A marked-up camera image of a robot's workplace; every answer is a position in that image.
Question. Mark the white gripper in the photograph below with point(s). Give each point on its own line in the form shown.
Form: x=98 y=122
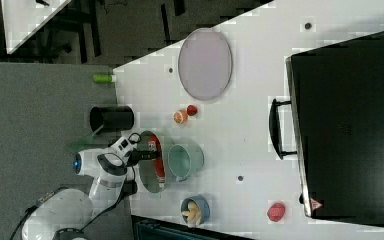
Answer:
x=124 y=148

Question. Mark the red ketchup bottle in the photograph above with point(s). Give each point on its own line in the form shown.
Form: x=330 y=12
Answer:
x=155 y=146

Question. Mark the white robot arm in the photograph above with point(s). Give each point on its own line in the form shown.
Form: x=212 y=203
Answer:
x=65 y=213

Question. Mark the green oval strainer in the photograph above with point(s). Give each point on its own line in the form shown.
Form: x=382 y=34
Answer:
x=146 y=168

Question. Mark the grey cylindrical cup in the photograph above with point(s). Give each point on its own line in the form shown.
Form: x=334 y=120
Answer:
x=130 y=188

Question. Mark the black utensil holder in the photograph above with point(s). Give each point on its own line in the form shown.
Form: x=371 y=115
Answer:
x=107 y=119

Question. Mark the green mug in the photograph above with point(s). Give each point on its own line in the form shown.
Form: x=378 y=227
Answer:
x=185 y=160

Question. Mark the orange slice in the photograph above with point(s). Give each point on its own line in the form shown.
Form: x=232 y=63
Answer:
x=180 y=116

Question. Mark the red strawberry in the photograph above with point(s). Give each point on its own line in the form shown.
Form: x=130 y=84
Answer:
x=192 y=110

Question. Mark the peeled banana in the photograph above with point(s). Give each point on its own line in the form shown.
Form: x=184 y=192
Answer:
x=193 y=214

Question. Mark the green bottle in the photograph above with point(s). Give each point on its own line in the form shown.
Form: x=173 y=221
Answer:
x=104 y=78

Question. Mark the grey round plate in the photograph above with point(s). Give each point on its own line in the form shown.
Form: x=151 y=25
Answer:
x=205 y=64

